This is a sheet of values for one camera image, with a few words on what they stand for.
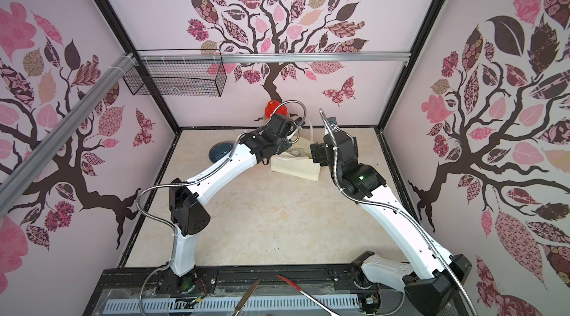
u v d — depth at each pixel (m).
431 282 0.36
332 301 0.77
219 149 1.06
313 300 0.69
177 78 1.22
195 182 0.50
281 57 0.95
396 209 0.43
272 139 0.62
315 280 0.75
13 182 0.50
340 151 0.49
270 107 1.03
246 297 0.71
